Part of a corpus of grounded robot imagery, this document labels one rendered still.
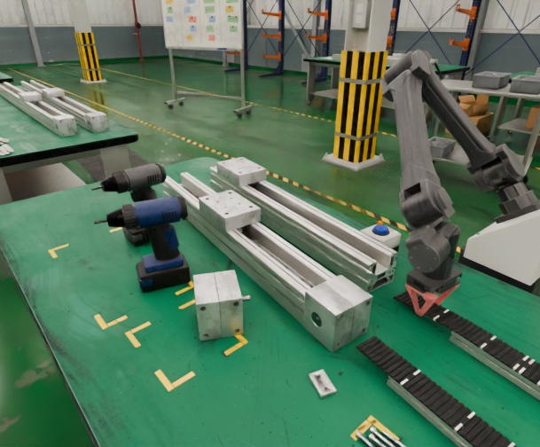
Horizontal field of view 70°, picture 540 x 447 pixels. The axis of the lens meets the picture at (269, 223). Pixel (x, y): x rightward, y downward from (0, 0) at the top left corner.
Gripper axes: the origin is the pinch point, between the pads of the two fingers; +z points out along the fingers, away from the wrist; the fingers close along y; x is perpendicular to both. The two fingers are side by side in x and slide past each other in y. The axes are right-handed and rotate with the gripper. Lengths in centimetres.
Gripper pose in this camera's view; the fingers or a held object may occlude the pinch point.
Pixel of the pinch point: (426, 307)
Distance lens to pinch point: 92.5
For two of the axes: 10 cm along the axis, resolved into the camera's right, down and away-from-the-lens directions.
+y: -8.2, 2.6, -5.0
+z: 0.1, 8.9, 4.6
